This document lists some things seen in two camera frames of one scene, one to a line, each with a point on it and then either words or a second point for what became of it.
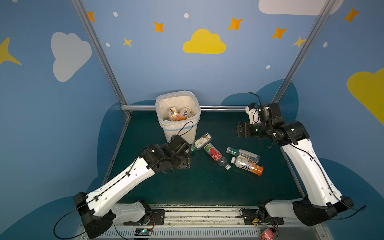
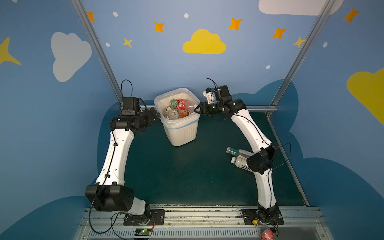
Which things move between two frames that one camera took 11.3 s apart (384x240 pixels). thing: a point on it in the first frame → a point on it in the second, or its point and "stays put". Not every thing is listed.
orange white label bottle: x=245 y=164 stays put
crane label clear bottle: x=200 y=142 → x=172 y=114
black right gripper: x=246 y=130 → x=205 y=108
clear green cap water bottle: x=237 y=152 stays put
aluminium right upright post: x=321 y=17 stays put
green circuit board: x=143 y=232 stays put
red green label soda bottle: x=216 y=155 → x=181 y=104
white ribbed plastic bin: x=189 y=134 stays put
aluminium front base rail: x=208 y=222 stays put
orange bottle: x=183 y=114 stays put
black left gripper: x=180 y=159 → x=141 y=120
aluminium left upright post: x=100 y=48 stays put
